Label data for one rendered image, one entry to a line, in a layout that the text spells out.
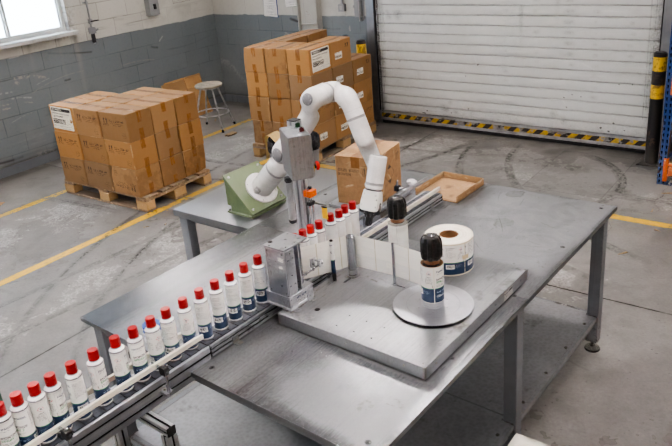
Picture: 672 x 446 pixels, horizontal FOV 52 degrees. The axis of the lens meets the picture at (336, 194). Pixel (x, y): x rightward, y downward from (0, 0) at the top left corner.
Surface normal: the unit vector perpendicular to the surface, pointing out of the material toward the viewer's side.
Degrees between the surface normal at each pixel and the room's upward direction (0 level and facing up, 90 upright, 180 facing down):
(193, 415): 0
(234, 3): 90
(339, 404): 0
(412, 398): 0
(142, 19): 90
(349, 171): 90
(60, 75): 90
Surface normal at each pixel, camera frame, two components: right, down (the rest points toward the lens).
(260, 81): -0.53, 0.33
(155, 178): 0.83, 0.14
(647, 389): -0.08, -0.93
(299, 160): 0.29, 0.33
